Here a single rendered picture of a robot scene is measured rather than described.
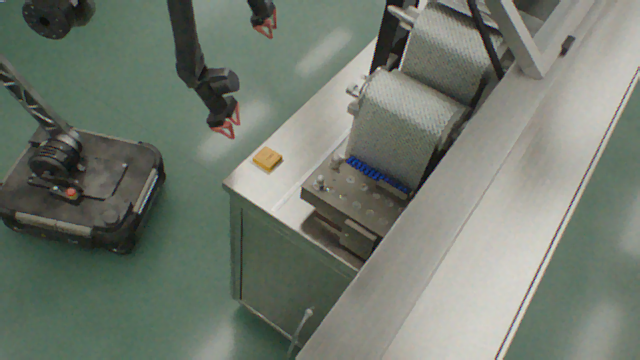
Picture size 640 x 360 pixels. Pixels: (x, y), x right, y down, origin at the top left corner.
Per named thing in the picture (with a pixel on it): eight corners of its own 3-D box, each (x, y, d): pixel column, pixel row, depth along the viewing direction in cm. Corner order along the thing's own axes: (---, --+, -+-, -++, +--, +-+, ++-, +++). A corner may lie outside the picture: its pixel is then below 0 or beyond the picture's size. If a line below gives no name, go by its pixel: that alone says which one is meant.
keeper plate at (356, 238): (342, 238, 163) (348, 217, 155) (370, 256, 161) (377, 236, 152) (337, 243, 162) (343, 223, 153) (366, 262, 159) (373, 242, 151)
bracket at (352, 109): (343, 146, 187) (359, 79, 163) (359, 155, 186) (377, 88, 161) (335, 154, 185) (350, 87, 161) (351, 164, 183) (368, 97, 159)
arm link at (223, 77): (187, 53, 152) (177, 73, 147) (222, 44, 148) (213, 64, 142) (210, 85, 161) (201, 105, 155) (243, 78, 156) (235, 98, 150)
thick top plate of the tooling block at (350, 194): (328, 166, 172) (331, 153, 167) (440, 233, 161) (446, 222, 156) (299, 198, 163) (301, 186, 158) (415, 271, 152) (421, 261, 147)
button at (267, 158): (265, 149, 183) (265, 144, 181) (282, 159, 181) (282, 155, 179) (252, 161, 179) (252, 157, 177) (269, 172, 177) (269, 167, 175)
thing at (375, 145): (349, 154, 169) (359, 112, 155) (414, 193, 163) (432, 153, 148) (348, 155, 169) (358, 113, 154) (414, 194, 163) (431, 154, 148)
